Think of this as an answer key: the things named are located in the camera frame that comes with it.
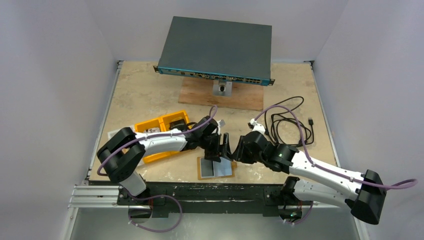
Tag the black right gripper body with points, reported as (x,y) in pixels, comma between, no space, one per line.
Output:
(240,149)

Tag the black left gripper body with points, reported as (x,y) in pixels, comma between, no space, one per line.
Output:
(211,144)

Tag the dark card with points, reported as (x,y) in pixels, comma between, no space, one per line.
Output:
(206,168)

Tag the tan leather card holder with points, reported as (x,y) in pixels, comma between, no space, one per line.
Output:
(223,169)

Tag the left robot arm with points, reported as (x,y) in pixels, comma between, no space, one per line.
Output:
(120,156)

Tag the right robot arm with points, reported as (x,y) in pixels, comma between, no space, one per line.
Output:
(361,192)

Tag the yellow bin with black cards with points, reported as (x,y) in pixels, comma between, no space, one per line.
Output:
(170,120)

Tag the black VIP card stack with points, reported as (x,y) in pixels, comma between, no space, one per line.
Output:
(178,124)

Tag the yellow bin with silver cards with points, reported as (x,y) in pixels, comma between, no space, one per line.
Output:
(140,127)

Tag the silver VIP card stack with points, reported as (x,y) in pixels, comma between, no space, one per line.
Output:
(152,130)

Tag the wooden board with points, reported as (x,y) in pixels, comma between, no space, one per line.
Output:
(203,92)

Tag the white plastic tray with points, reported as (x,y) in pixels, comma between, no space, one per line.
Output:
(110,134)

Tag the metal switch stand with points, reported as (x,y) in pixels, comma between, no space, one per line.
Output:
(222,88)

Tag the blue network switch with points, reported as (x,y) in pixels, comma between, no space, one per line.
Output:
(218,50)

